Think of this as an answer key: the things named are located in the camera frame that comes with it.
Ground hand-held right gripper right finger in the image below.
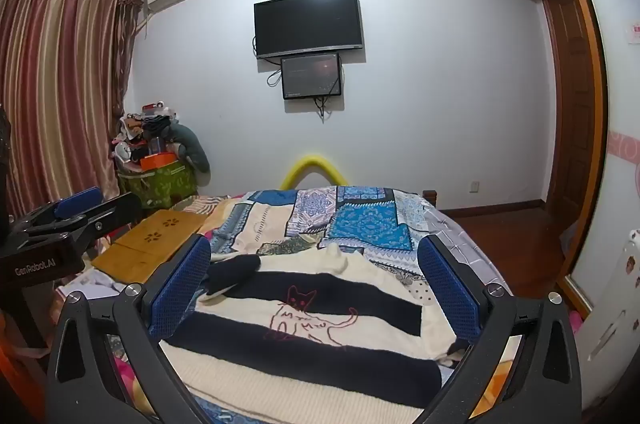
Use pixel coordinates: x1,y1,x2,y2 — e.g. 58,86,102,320
417,234,583,424

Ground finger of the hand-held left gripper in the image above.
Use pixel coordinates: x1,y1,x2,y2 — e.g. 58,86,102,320
22,192,144,256
10,185,105,238

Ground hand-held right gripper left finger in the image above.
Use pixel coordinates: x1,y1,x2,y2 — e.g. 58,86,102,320
45,234,213,424

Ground striped cat knit sweater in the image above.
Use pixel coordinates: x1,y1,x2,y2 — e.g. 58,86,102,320
160,244,471,410

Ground person's left forearm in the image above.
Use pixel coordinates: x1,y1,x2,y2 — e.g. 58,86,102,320
0,339,22,386

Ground bamboo lap desk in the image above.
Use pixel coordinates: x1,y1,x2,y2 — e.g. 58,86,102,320
92,209,208,285

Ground grey checked bed sheet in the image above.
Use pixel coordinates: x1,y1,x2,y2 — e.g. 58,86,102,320
430,204,512,300

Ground orange box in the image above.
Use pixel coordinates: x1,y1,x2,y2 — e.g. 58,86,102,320
140,152,178,172

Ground pile of clutter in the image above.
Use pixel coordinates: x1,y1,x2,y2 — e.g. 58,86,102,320
112,101,176,165

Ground grey plush toy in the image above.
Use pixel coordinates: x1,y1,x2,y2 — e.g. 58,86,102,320
167,122,211,175

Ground blue patchwork blanket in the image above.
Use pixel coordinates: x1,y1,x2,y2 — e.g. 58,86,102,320
165,185,451,424

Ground striped red curtain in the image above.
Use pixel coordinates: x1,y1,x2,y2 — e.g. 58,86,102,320
0,0,146,217

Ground white printed panel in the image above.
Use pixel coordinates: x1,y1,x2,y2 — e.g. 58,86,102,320
575,229,640,365

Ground yellow foam tube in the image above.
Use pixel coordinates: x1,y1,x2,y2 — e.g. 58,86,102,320
280,151,348,190

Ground wooden door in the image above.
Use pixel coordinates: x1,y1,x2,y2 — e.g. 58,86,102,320
540,0,596,220

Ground small black monitor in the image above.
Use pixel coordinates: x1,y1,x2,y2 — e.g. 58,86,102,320
280,53,343,101

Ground black wall television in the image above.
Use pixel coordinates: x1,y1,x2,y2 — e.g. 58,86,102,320
253,0,364,60

